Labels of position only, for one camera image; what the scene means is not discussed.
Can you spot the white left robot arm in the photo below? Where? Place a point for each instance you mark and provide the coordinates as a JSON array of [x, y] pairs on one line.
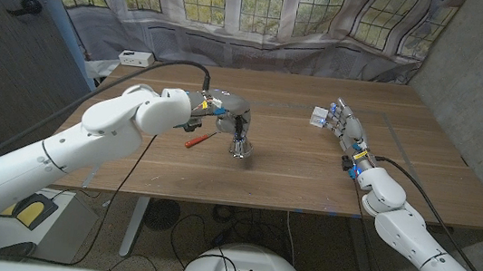
[[86, 136]]

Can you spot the white pedal platform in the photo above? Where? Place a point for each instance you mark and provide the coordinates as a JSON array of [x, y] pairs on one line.
[[71, 225]]

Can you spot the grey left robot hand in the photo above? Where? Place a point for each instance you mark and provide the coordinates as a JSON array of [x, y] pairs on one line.
[[233, 105]]

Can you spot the white block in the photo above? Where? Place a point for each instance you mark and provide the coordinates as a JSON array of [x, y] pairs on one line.
[[318, 117]]

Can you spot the white table leg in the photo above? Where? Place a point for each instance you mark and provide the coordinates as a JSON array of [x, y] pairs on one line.
[[135, 223]]

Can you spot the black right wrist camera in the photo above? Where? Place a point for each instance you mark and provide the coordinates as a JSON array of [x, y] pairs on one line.
[[347, 165]]

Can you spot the yellow black foot pedal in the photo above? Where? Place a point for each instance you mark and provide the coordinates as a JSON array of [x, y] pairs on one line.
[[34, 211]]

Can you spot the white power socket box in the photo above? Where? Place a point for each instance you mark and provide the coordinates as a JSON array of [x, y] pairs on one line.
[[136, 58]]

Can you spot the dark grey door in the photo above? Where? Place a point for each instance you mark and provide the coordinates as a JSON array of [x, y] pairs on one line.
[[2, 72]]

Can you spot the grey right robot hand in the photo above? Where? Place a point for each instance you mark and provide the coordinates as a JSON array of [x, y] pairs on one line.
[[353, 130]]

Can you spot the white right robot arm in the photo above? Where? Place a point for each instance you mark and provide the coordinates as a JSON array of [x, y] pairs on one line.
[[420, 247]]

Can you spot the printed window backdrop cloth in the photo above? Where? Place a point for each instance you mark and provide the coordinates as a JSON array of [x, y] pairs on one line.
[[255, 50]]

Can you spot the round black floor device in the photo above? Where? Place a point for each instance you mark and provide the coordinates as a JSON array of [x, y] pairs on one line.
[[162, 214]]

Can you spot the grey table leg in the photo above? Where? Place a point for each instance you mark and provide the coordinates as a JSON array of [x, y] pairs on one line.
[[358, 249]]

